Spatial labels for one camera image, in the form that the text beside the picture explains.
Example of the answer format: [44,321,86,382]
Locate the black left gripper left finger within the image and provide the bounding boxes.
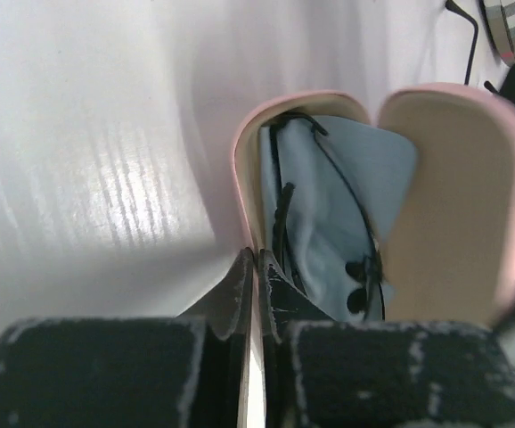
[0,249,254,427]

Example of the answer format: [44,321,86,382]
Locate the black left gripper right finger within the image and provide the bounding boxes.
[257,250,515,427]

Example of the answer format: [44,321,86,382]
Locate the black frame glasses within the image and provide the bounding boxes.
[268,113,388,320]

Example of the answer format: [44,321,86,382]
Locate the blue cleaning cloth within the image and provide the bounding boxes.
[257,116,419,322]

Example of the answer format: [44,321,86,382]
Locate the pink glasses case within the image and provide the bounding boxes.
[233,83,515,325]

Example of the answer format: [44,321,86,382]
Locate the plaid glasses case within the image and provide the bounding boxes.
[481,0,515,67]

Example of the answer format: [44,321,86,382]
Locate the thin wire frame glasses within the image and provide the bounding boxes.
[444,0,479,86]

